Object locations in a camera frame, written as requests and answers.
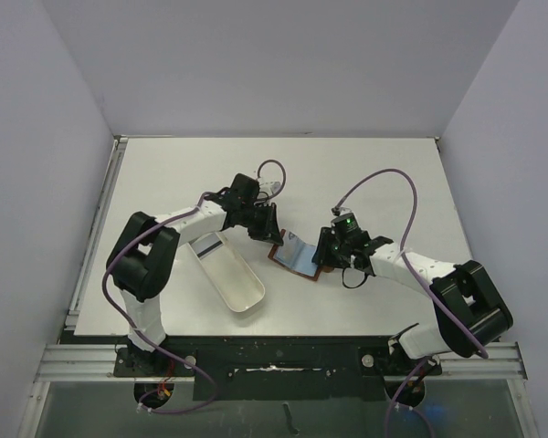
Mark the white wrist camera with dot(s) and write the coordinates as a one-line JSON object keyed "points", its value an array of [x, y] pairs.
{"points": [[341, 210], [267, 189]]}

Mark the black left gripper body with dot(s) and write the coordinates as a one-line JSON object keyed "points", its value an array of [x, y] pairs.
{"points": [[244, 220]]}

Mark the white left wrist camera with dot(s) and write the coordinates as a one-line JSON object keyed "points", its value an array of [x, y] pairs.
{"points": [[267, 189]]}

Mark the white oblong plastic tray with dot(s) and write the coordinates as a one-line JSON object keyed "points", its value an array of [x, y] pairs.
{"points": [[232, 277]]}

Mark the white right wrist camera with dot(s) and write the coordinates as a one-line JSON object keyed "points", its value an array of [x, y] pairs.
{"points": [[341, 210]]}

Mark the aluminium front rail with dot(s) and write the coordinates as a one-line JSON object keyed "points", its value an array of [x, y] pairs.
{"points": [[95, 363]]}

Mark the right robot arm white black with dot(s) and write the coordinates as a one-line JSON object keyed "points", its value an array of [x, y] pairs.
{"points": [[470, 312]]}

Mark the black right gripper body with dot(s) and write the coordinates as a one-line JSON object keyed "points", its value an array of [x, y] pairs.
{"points": [[325, 248]]}

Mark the aluminium rail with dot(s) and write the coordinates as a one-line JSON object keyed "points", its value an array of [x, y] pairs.
{"points": [[106, 192], [95, 363]]}

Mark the aluminium left side rail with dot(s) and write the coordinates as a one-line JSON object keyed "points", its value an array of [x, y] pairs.
{"points": [[106, 192]]}

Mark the credit card with dark stripe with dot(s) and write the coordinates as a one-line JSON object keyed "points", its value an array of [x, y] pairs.
{"points": [[204, 246]]}

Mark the brown leather card holder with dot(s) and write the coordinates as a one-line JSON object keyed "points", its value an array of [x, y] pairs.
{"points": [[298, 260]]}

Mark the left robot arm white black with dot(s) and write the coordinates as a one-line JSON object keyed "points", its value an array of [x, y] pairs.
{"points": [[140, 264]]}

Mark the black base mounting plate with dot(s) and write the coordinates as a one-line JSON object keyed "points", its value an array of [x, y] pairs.
{"points": [[268, 368]]}

